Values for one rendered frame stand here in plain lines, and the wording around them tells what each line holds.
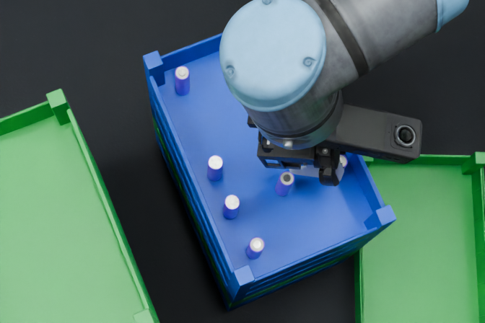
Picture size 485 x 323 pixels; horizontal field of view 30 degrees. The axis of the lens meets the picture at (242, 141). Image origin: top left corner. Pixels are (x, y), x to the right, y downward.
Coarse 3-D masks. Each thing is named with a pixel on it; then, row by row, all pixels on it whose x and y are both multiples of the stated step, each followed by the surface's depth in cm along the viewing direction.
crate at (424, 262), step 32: (384, 160) 146; (416, 160) 146; (448, 160) 146; (480, 160) 141; (384, 192) 147; (416, 192) 147; (448, 192) 147; (480, 192) 143; (416, 224) 146; (448, 224) 146; (480, 224) 143; (384, 256) 144; (416, 256) 144; (448, 256) 145; (480, 256) 143; (384, 288) 143; (416, 288) 143; (448, 288) 143; (480, 288) 142; (384, 320) 142; (416, 320) 142; (448, 320) 142; (480, 320) 142
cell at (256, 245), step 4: (252, 240) 105; (256, 240) 105; (260, 240) 105; (248, 244) 107; (252, 244) 105; (256, 244) 105; (260, 244) 105; (264, 244) 105; (248, 248) 107; (252, 248) 105; (256, 248) 105; (260, 248) 105; (248, 252) 108; (252, 252) 106; (256, 252) 105; (260, 252) 106; (248, 256) 110; (252, 256) 109; (256, 256) 108
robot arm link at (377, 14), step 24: (336, 0) 74; (360, 0) 74; (384, 0) 74; (408, 0) 74; (432, 0) 74; (456, 0) 75; (336, 24) 74; (360, 24) 74; (384, 24) 74; (408, 24) 75; (432, 24) 76; (360, 48) 75; (384, 48) 75; (360, 72) 77
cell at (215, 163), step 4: (212, 156) 107; (216, 156) 107; (208, 160) 107; (212, 160) 107; (216, 160) 107; (220, 160) 107; (208, 164) 107; (212, 164) 107; (216, 164) 107; (220, 164) 107; (208, 168) 109; (212, 168) 107; (216, 168) 107; (220, 168) 107; (208, 172) 111; (212, 172) 109; (216, 172) 108; (220, 172) 110; (208, 176) 112; (212, 176) 110; (216, 176) 110; (220, 176) 112; (212, 180) 113; (216, 180) 113
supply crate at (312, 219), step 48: (192, 48) 113; (192, 96) 116; (192, 144) 114; (240, 144) 115; (240, 192) 113; (336, 192) 114; (240, 240) 112; (288, 240) 112; (336, 240) 112; (240, 288) 106
